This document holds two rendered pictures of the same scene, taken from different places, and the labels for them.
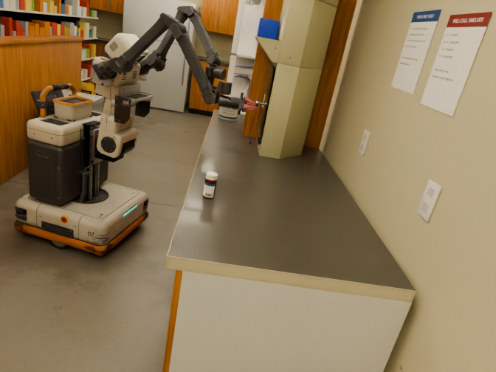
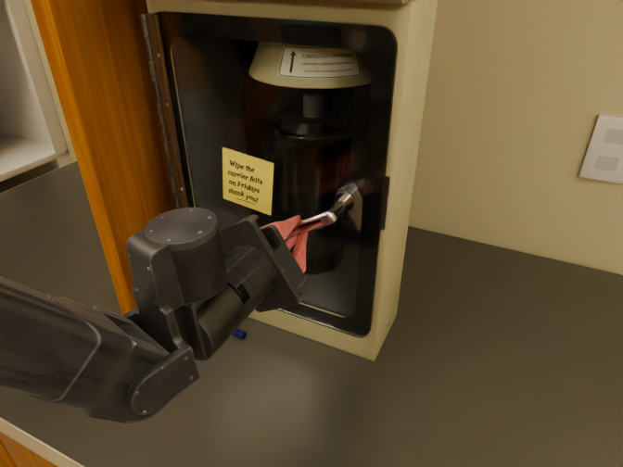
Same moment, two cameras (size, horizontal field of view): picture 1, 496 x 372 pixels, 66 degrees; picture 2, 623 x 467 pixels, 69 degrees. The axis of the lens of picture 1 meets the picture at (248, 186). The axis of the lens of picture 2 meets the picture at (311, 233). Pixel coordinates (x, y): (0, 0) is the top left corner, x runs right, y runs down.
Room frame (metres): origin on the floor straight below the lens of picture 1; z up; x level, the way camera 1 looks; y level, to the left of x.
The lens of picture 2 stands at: (1.75, 0.42, 1.45)
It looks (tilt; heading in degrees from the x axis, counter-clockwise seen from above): 32 degrees down; 301
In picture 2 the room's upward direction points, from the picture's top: straight up
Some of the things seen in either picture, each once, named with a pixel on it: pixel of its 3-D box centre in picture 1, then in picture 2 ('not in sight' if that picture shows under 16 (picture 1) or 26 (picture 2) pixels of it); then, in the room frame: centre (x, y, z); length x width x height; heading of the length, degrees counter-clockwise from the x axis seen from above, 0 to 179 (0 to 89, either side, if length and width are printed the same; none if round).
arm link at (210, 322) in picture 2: (224, 100); (202, 312); (2.00, 0.21, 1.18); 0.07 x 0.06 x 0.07; 94
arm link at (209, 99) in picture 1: (219, 91); (159, 299); (2.01, 0.24, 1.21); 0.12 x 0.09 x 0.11; 79
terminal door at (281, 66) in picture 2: (264, 102); (267, 188); (2.07, 0.00, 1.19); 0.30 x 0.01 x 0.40; 5
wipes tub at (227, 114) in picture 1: (229, 108); not in sight; (2.66, 0.23, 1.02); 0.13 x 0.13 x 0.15
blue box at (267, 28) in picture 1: (268, 29); not in sight; (2.15, 0.05, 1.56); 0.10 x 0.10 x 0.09; 5
